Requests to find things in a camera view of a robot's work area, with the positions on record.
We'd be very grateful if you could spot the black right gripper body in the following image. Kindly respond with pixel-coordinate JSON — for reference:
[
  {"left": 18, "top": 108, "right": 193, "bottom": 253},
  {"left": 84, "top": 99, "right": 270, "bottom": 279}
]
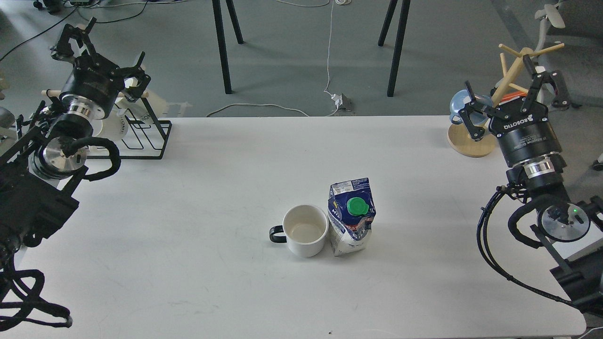
[{"left": 488, "top": 98, "right": 563, "bottom": 168}]

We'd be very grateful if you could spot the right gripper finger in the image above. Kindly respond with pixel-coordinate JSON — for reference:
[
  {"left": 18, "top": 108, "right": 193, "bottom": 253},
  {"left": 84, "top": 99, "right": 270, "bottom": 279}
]
[
  {"left": 458, "top": 81, "right": 495, "bottom": 141},
  {"left": 522, "top": 55, "right": 571, "bottom": 113}
]

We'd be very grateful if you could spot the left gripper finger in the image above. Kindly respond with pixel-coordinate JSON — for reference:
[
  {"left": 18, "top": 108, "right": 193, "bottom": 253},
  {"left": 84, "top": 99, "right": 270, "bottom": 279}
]
[
  {"left": 115, "top": 51, "right": 151, "bottom": 103},
  {"left": 50, "top": 17, "right": 97, "bottom": 66}
]

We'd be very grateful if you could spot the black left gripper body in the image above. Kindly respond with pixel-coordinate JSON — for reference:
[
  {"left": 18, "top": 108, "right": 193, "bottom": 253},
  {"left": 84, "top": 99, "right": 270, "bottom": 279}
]
[{"left": 60, "top": 59, "right": 124, "bottom": 118}]

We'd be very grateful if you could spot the blue milk carton green cap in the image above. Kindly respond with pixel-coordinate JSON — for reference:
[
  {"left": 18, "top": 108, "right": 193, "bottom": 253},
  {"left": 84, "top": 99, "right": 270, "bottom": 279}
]
[{"left": 327, "top": 178, "right": 375, "bottom": 256}]

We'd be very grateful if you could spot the white mug black handle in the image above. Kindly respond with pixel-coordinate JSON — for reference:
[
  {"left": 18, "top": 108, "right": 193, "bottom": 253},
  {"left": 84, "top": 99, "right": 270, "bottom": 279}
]
[{"left": 269, "top": 204, "right": 329, "bottom": 258}]

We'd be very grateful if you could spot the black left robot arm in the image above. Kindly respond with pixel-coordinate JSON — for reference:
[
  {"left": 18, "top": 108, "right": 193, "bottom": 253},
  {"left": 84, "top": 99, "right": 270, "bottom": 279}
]
[{"left": 0, "top": 17, "right": 151, "bottom": 331}]

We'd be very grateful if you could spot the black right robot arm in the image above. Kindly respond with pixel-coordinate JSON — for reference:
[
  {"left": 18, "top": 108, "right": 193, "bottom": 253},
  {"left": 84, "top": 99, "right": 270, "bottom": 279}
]
[{"left": 459, "top": 54, "right": 603, "bottom": 317}]

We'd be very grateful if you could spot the white mug on rack rear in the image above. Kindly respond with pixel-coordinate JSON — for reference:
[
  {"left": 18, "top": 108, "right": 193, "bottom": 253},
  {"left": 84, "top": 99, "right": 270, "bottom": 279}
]
[{"left": 115, "top": 90, "right": 168, "bottom": 124}]

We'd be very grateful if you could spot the white mug on rack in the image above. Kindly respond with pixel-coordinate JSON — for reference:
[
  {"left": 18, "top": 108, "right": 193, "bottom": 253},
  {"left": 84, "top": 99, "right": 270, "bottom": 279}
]
[
  {"left": 115, "top": 90, "right": 168, "bottom": 124},
  {"left": 92, "top": 108, "right": 129, "bottom": 148}
]

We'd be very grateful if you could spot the wooden mug tree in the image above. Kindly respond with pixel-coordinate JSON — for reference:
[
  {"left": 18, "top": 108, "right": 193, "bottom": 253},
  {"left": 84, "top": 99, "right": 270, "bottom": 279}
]
[{"left": 447, "top": 44, "right": 565, "bottom": 158}]

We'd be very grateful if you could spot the orange mug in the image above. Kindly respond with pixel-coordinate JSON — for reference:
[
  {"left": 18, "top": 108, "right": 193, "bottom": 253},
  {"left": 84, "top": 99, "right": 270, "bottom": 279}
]
[{"left": 499, "top": 91, "right": 527, "bottom": 105}]

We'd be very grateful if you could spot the white mug on rack front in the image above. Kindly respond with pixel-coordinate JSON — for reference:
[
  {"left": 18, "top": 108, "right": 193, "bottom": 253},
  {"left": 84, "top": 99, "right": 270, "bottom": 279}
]
[{"left": 92, "top": 108, "right": 129, "bottom": 148}]

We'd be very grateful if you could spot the blue mug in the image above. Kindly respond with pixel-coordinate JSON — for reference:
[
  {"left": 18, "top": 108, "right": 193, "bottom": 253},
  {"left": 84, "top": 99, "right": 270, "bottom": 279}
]
[{"left": 449, "top": 89, "right": 493, "bottom": 125}]

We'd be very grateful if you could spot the black table leg left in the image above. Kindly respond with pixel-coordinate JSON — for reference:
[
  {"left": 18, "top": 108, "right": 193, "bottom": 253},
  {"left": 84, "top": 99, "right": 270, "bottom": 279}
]
[{"left": 212, "top": 0, "right": 244, "bottom": 95}]

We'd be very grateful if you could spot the black table leg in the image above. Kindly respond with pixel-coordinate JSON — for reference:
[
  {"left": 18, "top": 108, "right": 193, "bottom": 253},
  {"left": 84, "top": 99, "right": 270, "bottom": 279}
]
[
  {"left": 377, "top": 0, "right": 411, "bottom": 98},
  {"left": 212, "top": 0, "right": 244, "bottom": 95}
]

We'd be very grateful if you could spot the white power adapter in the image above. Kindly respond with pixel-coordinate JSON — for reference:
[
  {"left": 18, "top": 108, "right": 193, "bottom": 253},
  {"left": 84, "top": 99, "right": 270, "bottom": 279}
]
[{"left": 330, "top": 94, "right": 354, "bottom": 114}]

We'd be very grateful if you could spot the black table leg right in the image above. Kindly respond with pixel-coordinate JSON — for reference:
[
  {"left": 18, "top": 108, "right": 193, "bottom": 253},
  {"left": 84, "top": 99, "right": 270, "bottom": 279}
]
[{"left": 377, "top": 0, "right": 411, "bottom": 98}]

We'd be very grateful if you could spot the black wire mug rack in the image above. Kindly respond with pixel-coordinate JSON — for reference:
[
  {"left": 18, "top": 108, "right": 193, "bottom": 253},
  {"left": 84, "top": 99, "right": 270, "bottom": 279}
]
[{"left": 60, "top": 91, "right": 172, "bottom": 160}]

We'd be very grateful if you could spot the black floor cable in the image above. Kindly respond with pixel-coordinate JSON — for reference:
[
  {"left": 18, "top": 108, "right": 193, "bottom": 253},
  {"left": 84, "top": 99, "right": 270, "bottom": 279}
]
[{"left": 0, "top": 0, "right": 184, "bottom": 64}]

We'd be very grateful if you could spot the white floor cable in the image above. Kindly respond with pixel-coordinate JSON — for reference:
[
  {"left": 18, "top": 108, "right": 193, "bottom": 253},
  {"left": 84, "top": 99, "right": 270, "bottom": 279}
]
[{"left": 205, "top": 0, "right": 351, "bottom": 118}]

